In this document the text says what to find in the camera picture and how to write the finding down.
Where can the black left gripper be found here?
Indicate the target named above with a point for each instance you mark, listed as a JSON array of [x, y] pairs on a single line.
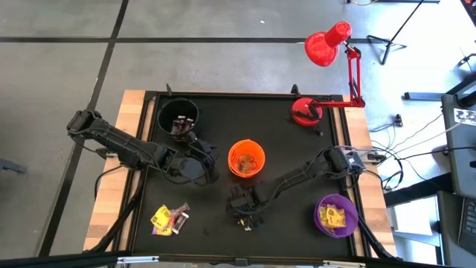
[[193, 167]]

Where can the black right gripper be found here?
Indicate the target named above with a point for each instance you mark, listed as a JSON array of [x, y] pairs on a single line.
[[245, 203]]

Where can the orange pumpkin face bucket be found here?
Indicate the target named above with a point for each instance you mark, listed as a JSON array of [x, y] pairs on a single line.
[[234, 147]]

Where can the purple plastic bucket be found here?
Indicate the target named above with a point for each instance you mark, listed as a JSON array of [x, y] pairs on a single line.
[[351, 223]]

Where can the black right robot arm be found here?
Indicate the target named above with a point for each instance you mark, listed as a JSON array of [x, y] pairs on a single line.
[[297, 175]]

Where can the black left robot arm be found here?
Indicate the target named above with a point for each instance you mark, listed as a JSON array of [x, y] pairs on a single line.
[[119, 143]]

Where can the brown wrapped candy pile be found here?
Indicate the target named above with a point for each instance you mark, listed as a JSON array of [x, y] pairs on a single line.
[[247, 164]]

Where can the black pumpkin face bucket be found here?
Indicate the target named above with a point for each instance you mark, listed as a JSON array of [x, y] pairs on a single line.
[[167, 111]]

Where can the red desk lamp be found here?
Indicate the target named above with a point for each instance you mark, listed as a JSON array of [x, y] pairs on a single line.
[[323, 46]]

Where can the black power adapter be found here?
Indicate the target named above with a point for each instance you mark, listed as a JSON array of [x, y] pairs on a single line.
[[399, 120]]

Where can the gray furniture foot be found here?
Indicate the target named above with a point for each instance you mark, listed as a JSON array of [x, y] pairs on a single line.
[[13, 166]]

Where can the black tripod stand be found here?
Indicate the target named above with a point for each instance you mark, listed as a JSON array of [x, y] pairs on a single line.
[[388, 46]]

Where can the black desk base bar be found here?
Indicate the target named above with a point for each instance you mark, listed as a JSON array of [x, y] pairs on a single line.
[[424, 96]]

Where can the gray desk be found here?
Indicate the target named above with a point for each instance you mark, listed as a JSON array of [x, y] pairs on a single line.
[[459, 164]]

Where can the dark laptop keyboard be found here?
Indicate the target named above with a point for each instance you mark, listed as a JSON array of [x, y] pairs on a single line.
[[469, 223]]

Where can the white printed paper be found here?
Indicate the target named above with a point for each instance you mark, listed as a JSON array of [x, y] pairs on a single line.
[[466, 117]]

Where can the gray chair base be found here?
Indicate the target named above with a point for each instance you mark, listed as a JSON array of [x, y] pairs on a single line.
[[469, 59]]

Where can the silver frame bracket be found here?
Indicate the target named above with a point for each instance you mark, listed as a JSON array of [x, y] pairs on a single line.
[[137, 260], [344, 264]]

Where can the black aluminium table frame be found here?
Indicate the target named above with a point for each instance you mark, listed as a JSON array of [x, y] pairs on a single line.
[[56, 259]]

